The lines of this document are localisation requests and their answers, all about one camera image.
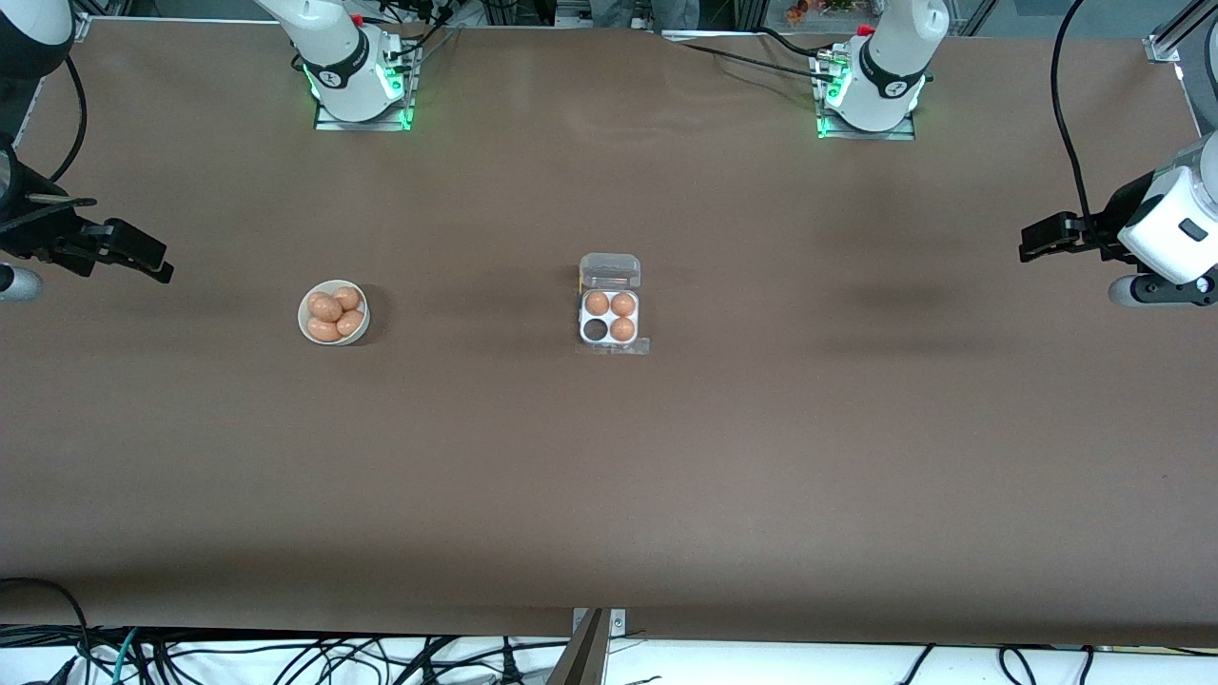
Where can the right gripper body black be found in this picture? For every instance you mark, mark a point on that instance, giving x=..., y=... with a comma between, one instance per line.
x=36, y=236

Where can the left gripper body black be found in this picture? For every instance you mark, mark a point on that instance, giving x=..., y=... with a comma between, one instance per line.
x=1111, y=226

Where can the clear plastic egg box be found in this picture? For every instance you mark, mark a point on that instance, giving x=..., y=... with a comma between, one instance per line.
x=609, y=271

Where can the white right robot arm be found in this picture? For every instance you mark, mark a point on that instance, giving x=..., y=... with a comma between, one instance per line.
x=343, y=57

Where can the white round bowl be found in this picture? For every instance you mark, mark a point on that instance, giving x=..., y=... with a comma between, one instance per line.
x=304, y=322

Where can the clear tape strip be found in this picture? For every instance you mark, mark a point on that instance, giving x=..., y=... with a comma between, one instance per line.
x=639, y=348

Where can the person legs in jeans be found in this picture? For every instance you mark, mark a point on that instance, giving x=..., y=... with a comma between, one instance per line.
x=666, y=11

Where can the dark wedge-shaped pole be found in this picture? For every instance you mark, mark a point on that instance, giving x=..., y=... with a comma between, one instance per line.
x=582, y=661

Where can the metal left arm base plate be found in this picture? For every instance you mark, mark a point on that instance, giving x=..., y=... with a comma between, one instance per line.
x=899, y=133

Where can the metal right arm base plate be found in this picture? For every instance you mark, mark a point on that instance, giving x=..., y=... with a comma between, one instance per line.
x=366, y=126

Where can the small metal bracket plate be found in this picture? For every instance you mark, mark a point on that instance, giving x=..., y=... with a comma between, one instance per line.
x=617, y=623

